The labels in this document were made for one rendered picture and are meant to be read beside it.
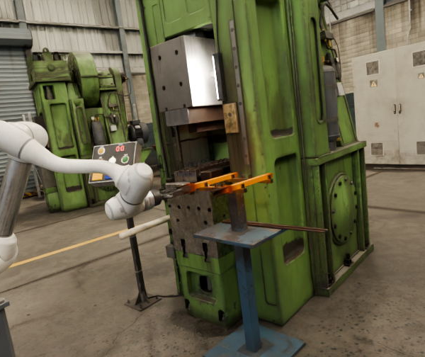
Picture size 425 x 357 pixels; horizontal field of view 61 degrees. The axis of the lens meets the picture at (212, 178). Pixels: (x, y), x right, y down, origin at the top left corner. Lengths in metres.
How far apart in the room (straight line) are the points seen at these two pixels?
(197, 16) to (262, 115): 0.71
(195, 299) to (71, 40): 9.27
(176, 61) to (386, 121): 5.45
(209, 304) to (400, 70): 5.60
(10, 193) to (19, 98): 8.28
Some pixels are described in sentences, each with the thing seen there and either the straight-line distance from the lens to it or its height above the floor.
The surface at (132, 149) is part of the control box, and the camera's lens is 2.51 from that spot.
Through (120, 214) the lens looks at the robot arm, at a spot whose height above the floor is 0.94.
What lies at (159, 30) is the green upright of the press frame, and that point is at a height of 1.89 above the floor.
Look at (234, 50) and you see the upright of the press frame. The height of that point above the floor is 1.64.
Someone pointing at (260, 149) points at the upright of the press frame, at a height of 1.08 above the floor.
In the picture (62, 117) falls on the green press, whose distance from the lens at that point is 7.03.
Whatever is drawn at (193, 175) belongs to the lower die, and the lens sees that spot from 2.20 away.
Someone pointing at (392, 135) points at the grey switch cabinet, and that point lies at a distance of 7.17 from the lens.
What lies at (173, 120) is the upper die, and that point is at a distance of 2.25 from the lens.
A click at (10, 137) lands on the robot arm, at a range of 1.66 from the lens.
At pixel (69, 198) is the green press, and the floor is 0.23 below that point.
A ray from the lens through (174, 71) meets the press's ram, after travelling 2.23.
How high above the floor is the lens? 1.26
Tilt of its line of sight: 9 degrees down
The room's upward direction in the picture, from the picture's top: 7 degrees counter-clockwise
